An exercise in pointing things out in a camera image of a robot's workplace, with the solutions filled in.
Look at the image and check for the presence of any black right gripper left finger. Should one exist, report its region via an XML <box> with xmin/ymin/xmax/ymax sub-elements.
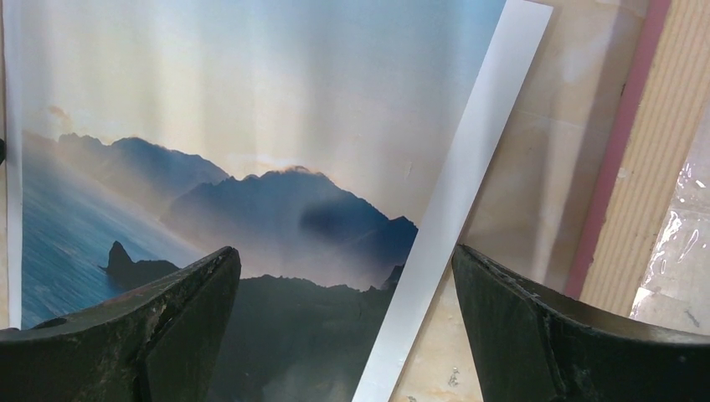
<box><xmin>1</xmin><ymin>247</ymin><xmax>241</xmax><ymax>401</ymax></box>

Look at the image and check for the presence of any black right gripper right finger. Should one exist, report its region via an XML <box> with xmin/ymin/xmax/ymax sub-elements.
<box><xmin>451</xmin><ymin>245</ymin><xmax>709</xmax><ymax>401</ymax></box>

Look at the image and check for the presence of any seascape photo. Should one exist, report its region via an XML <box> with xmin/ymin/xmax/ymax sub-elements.
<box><xmin>1</xmin><ymin>1</ymin><xmax>553</xmax><ymax>401</ymax></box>

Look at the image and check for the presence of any pink wooden picture frame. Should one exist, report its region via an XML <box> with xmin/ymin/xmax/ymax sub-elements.
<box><xmin>565</xmin><ymin>1</ymin><xmax>709</xmax><ymax>334</ymax></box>

